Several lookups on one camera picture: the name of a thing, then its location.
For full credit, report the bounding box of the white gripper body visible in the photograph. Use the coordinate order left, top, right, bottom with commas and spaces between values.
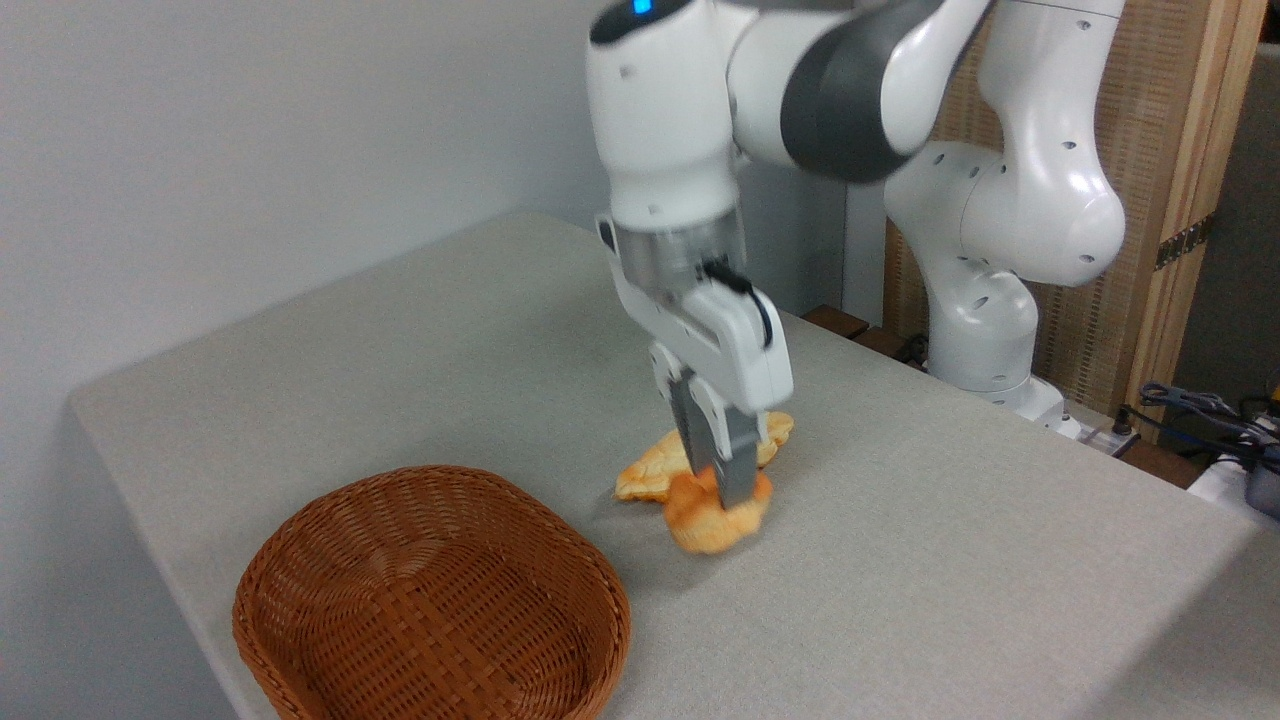
598, 215, 795, 414

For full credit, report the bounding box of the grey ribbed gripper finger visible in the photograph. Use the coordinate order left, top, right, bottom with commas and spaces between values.
694, 374, 767, 510
649, 342, 717, 473

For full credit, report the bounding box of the round orange muffin bread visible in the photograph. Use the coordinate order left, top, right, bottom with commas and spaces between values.
661, 466, 775, 557

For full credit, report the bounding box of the long golden bread loaf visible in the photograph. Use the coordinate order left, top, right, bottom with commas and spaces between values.
613, 410, 796, 505

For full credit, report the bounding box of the brown wicker basket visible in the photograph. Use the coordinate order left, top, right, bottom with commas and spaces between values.
232, 465, 632, 720

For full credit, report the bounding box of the brown wooden screen foot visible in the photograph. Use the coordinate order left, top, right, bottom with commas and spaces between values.
804, 307, 907, 361

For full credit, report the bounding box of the metal screen hinge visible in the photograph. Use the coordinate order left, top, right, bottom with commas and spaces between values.
1154, 214, 1215, 272

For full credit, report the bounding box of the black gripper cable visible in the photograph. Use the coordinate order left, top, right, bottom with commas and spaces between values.
700, 259, 774, 350

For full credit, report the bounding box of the bundle of dark cables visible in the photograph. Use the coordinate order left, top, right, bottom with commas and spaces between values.
1112, 382, 1280, 473

